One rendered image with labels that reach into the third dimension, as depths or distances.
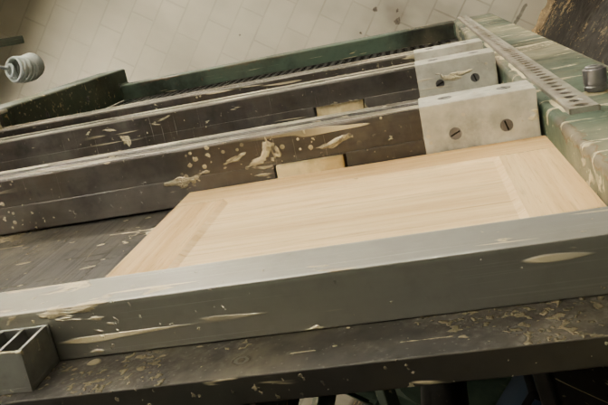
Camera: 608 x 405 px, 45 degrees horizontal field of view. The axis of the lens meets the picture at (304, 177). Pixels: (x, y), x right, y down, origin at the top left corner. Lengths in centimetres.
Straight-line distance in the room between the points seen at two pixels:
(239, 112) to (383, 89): 24
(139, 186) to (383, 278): 47
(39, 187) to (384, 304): 56
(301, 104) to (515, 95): 48
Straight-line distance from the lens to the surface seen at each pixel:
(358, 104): 120
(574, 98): 81
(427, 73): 119
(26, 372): 52
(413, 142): 82
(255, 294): 49
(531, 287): 48
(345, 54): 233
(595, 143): 65
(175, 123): 127
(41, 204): 95
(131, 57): 617
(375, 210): 66
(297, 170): 83
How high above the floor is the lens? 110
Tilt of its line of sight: 1 degrees up
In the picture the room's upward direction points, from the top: 65 degrees counter-clockwise
